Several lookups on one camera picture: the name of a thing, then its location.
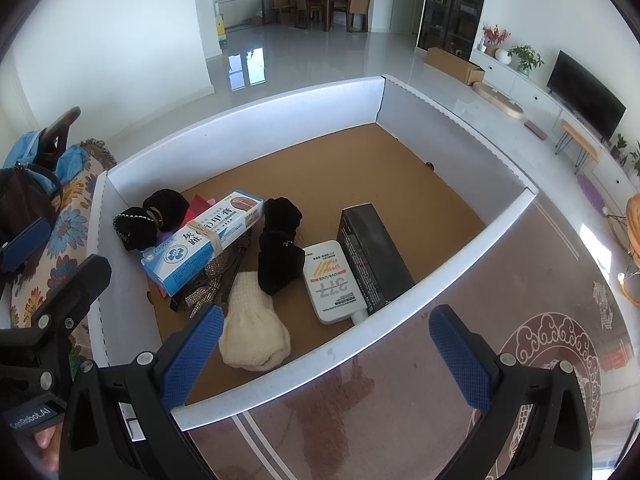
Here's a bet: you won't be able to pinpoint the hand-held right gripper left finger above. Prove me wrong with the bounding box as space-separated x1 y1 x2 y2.
59 304 224 480

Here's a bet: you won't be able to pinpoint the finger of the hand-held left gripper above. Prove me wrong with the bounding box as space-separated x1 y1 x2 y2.
0 217 54 274
0 255 112 402

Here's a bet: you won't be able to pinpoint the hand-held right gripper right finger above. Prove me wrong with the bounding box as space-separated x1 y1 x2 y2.
428 304 593 480

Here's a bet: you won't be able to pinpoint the cream knitted sock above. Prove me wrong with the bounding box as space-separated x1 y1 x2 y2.
218 270 292 372

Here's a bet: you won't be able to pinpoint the rhinestone hair clip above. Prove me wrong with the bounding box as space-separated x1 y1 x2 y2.
184 254 229 319

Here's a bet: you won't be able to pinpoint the black pouch with beaded trim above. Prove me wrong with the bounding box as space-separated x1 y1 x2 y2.
113 204 161 252

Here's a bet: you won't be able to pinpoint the white cardboard box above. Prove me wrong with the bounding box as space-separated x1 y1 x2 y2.
87 73 540 432

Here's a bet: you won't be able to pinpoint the black framed glasses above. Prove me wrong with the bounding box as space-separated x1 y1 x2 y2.
220 242 252 312

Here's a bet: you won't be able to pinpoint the blue white ointment box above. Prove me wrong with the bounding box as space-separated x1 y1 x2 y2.
139 189 265 298

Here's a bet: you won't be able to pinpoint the black rectangular box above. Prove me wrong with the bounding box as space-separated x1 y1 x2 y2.
335 203 416 317

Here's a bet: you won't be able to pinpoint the red cloth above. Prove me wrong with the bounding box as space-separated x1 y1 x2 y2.
187 195 216 222

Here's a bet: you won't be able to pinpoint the white lotion bottle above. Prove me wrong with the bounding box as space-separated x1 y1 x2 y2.
301 239 370 326

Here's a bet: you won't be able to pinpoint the brown patterned desktop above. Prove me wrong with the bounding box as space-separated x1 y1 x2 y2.
186 191 640 480

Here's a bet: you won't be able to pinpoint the person's left hand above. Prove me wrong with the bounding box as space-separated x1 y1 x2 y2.
32 421 64 476

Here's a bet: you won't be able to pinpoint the floral sofa cover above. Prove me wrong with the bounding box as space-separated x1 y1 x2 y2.
10 139 119 362

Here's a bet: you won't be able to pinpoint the blue bag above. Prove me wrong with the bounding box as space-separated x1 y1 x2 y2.
0 129 89 197

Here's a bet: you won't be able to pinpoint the purple floor mat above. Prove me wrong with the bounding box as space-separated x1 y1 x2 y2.
577 173 606 211

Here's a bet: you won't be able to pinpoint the orange lounge chair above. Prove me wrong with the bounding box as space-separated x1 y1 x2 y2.
621 194 640 262

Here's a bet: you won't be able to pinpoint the wooden bench with metal legs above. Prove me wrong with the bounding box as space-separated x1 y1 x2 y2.
553 119 600 166

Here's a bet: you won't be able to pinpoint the round wooden board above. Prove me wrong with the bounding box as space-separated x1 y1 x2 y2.
472 81 525 117

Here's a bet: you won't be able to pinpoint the white television cabinet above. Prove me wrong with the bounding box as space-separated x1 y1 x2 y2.
469 49 640 202

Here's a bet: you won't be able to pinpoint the black television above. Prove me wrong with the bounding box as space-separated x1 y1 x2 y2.
546 49 627 141

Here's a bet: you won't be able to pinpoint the brown cardboard carton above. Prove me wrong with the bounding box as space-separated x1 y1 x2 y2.
424 46 486 85

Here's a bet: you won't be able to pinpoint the green potted plant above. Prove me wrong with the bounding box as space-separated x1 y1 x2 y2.
508 44 545 77

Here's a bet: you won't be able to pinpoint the red flower arrangement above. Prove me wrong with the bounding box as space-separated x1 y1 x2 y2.
480 23 511 56

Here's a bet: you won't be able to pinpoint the wooden dining chair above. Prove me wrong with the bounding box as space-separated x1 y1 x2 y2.
292 0 314 30
347 0 374 34

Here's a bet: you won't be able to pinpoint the dark glass display cabinet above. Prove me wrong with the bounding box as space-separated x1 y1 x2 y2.
415 0 491 56

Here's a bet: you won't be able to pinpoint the wooden dining table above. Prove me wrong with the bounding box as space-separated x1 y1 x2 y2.
306 0 352 32

